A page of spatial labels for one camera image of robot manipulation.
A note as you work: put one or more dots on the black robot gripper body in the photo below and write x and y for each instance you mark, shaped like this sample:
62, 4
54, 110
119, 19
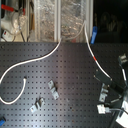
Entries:
99, 75

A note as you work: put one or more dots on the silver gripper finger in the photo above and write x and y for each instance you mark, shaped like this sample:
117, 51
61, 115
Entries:
104, 92
102, 109

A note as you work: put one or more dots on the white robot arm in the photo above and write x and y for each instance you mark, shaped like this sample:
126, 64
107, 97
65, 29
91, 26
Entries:
118, 106

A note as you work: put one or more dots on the blue plastic clamp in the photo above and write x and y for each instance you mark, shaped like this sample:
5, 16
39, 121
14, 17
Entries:
94, 34

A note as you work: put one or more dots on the black perforated breadboard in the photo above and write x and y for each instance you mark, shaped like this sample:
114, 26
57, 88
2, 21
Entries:
28, 67

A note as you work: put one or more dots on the clear plastic wrapped box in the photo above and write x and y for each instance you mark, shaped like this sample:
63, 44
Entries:
63, 19

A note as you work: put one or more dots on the blue object at corner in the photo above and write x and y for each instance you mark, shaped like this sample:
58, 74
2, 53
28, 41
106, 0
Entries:
2, 120

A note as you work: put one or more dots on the grey metal cable clip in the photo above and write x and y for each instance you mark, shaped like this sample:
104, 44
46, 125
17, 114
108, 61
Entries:
53, 90
37, 105

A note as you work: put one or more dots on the white device with red cables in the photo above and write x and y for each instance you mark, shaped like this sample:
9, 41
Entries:
15, 20

